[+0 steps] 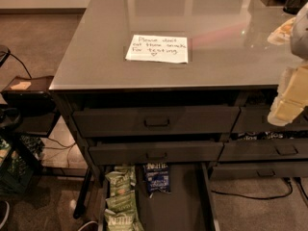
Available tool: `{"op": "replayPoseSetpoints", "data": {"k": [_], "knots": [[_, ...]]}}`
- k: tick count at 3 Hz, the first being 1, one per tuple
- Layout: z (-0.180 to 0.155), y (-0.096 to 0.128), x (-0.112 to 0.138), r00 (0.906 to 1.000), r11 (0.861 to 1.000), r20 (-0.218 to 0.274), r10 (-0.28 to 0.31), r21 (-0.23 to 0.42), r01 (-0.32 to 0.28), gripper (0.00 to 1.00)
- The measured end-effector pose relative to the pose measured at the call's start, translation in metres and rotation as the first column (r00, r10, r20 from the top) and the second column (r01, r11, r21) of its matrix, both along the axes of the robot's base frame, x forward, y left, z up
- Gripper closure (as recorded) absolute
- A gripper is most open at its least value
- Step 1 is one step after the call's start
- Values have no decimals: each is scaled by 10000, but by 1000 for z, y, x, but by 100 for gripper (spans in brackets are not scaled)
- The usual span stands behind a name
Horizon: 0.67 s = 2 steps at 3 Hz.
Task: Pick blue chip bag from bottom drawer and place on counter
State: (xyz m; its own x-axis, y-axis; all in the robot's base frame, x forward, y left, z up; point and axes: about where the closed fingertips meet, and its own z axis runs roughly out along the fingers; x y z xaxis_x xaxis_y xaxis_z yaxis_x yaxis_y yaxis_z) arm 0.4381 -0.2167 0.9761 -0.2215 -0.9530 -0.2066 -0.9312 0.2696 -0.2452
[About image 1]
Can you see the dark crate with snacks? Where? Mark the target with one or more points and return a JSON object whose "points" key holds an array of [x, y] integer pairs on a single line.
{"points": [[15, 172]]}

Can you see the white handwritten paper note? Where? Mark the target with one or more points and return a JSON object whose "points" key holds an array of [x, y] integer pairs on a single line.
{"points": [[160, 49]]}

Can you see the green chip bag middle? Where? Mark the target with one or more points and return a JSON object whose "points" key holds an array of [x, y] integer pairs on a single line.
{"points": [[123, 202]]}

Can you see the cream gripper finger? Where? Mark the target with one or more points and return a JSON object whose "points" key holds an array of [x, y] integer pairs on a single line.
{"points": [[292, 96], [281, 35]]}

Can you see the top left drawer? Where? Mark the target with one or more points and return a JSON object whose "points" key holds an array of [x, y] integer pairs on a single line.
{"points": [[150, 121]]}

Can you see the green chip bag back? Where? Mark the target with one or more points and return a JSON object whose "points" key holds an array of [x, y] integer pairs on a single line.
{"points": [[121, 180]]}

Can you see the green Kettle chip bag front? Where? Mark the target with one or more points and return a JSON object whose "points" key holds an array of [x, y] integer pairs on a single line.
{"points": [[123, 221]]}

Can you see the dark snack bags in drawer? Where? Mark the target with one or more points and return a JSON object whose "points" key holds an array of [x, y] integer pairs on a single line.
{"points": [[255, 136]]}

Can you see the middle right drawer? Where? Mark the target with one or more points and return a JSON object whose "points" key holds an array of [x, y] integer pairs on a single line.
{"points": [[264, 150]]}

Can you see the middle left drawer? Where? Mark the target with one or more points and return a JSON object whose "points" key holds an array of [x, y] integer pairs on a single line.
{"points": [[155, 152]]}

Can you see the blue Kettle chip bag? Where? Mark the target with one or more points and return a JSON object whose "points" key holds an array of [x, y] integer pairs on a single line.
{"points": [[157, 178]]}

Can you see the grey cabinet counter unit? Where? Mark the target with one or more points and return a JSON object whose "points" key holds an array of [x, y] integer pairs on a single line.
{"points": [[231, 63]]}

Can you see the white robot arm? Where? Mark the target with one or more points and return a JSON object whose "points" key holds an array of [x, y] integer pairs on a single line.
{"points": [[299, 36]]}

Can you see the dark side table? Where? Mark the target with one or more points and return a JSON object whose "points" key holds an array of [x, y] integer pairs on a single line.
{"points": [[32, 98]]}

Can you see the open bottom left drawer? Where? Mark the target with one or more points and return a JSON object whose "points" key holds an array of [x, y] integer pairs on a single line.
{"points": [[189, 206]]}

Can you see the top right drawer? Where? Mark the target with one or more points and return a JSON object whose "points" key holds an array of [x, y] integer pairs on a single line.
{"points": [[255, 119]]}

